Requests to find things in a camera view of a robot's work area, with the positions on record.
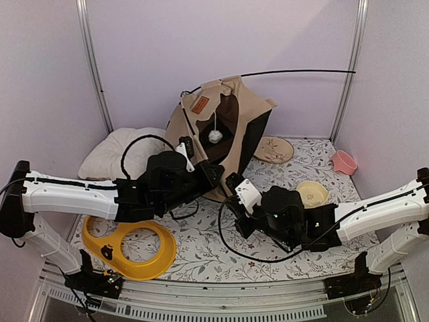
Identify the cream ceramic pet bowl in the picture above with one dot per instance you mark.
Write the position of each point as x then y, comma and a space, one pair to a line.
313, 194

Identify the black tent pole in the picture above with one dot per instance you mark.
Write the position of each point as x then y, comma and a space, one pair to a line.
287, 71
199, 153

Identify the white pompom toy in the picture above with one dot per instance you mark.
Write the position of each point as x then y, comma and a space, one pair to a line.
215, 135

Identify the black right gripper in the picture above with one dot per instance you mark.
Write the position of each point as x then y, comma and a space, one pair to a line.
237, 206

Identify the aluminium front rail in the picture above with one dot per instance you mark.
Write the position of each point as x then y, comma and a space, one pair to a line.
293, 300

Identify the white fluffy cushion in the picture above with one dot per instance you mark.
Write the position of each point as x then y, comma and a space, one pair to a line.
104, 161

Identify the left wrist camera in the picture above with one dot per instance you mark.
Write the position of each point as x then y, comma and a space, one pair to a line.
186, 149

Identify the right aluminium frame post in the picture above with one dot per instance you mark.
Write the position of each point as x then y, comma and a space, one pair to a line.
358, 36

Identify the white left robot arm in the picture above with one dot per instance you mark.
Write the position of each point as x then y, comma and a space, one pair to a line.
167, 183

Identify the aluminium frame post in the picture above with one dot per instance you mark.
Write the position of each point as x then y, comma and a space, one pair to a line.
358, 36
84, 23

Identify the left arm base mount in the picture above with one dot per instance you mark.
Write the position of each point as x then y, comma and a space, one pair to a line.
89, 281

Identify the beige fabric pet tent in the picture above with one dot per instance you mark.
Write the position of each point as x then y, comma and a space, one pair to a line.
242, 117

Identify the floral patterned table mat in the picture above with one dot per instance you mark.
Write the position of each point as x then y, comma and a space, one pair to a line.
209, 249

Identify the pink plastic bowl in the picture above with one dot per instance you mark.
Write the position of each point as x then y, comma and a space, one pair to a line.
344, 163

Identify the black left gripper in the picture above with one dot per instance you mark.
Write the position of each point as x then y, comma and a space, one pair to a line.
204, 168

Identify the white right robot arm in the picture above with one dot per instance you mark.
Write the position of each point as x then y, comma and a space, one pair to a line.
280, 214

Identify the left aluminium frame post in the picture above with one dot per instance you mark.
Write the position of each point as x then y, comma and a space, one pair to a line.
84, 23

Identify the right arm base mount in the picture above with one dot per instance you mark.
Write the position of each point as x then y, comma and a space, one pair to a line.
361, 280

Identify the yellow double bowl holder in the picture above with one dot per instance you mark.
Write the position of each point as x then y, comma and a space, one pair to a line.
138, 251

